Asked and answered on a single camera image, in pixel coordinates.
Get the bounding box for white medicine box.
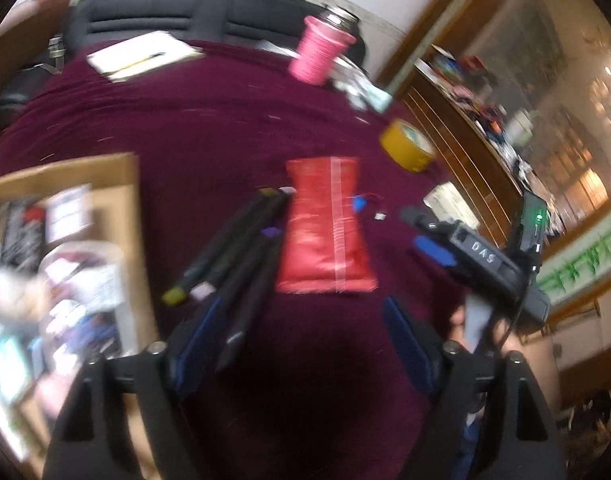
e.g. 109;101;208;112
423;182;481;226

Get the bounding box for white cup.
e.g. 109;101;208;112
508;110;533;143

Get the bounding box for wooden cabinet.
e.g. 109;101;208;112
398;57;551;261

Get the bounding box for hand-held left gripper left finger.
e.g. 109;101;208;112
43;297;224;480

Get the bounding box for red snack packet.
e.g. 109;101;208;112
276;156;379;295

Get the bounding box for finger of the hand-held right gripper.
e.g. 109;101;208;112
413;235;459;268
399;205;523;306

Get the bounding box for white gloves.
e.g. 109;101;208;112
330;57;393;113

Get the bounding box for purple-capped black marker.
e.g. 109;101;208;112
224;226;286;348

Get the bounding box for yellow-capped black marker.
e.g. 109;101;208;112
162;189;281;306

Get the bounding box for black packet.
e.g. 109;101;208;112
0;199;49;273

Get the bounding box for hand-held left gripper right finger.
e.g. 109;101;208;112
382;294;569;480

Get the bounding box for black marker white cap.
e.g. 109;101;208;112
192;186;299;302

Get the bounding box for cardboard box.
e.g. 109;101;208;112
0;152;159;480

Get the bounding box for person's right hand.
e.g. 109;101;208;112
448;306;467;348

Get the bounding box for black leather sofa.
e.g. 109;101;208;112
0;0;369;126

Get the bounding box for bamboo painting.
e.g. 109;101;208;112
538;207;611;308

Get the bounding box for plain black marker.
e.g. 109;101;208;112
214;240;285;373

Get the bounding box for pink knitted bottle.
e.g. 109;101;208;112
288;5;360;86

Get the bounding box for brown armchair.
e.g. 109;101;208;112
0;0;74;111

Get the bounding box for yellow tape roll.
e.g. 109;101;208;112
379;119;437;174

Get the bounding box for white notebook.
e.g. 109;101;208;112
87;31;206;83

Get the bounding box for yellow pen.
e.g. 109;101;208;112
116;52;165;72

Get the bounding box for wooden door frame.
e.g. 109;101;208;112
375;0;511;96

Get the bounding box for maroon tablecloth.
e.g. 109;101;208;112
0;40;486;480

